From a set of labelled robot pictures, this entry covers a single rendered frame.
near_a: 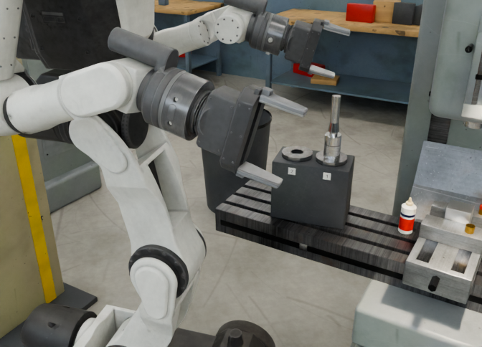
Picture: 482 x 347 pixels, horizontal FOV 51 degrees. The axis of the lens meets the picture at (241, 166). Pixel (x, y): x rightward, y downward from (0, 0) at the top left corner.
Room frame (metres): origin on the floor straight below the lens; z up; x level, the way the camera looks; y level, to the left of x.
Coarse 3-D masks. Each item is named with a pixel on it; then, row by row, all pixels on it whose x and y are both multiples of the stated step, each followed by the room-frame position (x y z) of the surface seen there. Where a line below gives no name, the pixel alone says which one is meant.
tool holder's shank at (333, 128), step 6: (336, 96) 1.32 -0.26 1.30; (336, 102) 1.32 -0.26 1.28; (336, 108) 1.32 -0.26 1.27; (336, 114) 1.32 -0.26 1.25; (330, 120) 1.33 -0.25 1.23; (336, 120) 1.32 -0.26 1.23; (330, 126) 1.32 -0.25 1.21; (336, 126) 1.32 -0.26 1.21; (330, 132) 1.32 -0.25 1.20; (336, 132) 1.31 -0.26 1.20
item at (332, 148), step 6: (324, 138) 1.33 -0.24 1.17; (324, 144) 1.32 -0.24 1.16; (330, 144) 1.31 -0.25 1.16; (336, 144) 1.31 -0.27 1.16; (324, 150) 1.32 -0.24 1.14; (330, 150) 1.31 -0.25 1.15; (336, 150) 1.31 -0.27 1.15; (324, 156) 1.32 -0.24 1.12; (330, 156) 1.31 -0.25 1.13; (336, 156) 1.31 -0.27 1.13
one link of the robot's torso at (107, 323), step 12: (108, 312) 1.11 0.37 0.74; (120, 312) 1.12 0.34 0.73; (132, 312) 1.11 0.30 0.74; (84, 324) 1.06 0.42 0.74; (96, 324) 1.05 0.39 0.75; (108, 324) 1.10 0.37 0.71; (120, 324) 1.12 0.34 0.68; (84, 336) 1.02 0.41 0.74; (96, 336) 1.04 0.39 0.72; (108, 336) 1.09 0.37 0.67
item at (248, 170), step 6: (246, 162) 0.65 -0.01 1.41; (240, 168) 0.63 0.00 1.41; (246, 168) 0.63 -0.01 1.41; (252, 168) 0.64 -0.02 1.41; (258, 168) 0.64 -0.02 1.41; (240, 174) 0.62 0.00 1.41; (246, 174) 0.62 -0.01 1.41; (252, 174) 0.62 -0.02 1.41; (258, 174) 0.62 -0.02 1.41; (264, 174) 0.63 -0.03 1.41; (270, 174) 0.63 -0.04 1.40; (258, 180) 0.62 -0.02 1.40; (264, 180) 0.62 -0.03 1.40; (270, 180) 0.61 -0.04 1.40; (276, 180) 0.62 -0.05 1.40; (282, 180) 0.62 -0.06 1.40; (276, 186) 0.61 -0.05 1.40
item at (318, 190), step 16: (288, 160) 1.32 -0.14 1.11; (304, 160) 1.32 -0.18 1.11; (320, 160) 1.30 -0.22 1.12; (336, 160) 1.30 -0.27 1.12; (352, 160) 1.33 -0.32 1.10; (288, 176) 1.31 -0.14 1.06; (304, 176) 1.29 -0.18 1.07; (320, 176) 1.28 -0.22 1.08; (336, 176) 1.26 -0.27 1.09; (352, 176) 1.36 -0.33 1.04; (272, 192) 1.32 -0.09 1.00; (288, 192) 1.31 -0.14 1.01; (304, 192) 1.29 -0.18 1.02; (320, 192) 1.28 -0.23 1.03; (336, 192) 1.26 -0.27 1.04; (272, 208) 1.32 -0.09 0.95; (288, 208) 1.30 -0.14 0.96; (304, 208) 1.29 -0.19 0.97; (320, 208) 1.27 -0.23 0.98; (336, 208) 1.26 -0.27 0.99; (320, 224) 1.27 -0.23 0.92; (336, 224) 1.26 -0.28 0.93
